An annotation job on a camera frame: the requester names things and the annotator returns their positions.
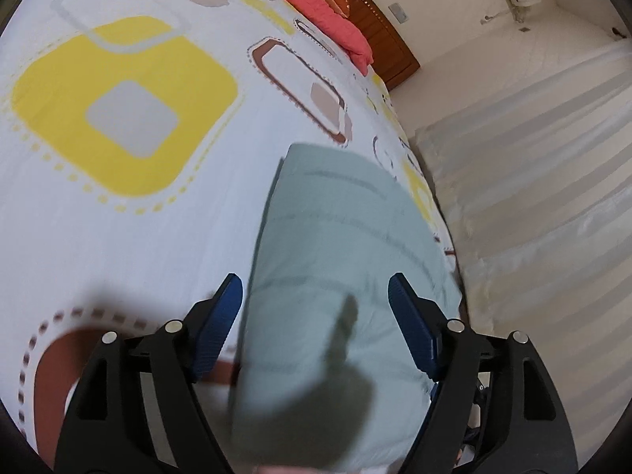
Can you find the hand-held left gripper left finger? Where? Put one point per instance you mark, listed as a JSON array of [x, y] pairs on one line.
[[219, 326]]

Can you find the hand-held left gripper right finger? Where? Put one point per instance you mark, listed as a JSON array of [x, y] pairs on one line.
[[412, 326]]

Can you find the light green puffer jacket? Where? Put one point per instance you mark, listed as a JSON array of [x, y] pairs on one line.
[[335, 237]]

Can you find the patterned white bed sheet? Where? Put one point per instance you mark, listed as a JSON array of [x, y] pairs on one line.
[[148, 217]]

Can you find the white pleated curtain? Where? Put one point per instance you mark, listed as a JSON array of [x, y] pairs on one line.
[[533, 182]]

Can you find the wooden headboard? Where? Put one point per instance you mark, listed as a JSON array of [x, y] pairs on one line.
[[385, 44]]

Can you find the red pillow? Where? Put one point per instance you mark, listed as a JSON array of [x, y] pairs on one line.
[[353, 42]]

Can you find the white wall switch panel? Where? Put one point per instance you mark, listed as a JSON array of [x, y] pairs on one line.
[[399, 13]]

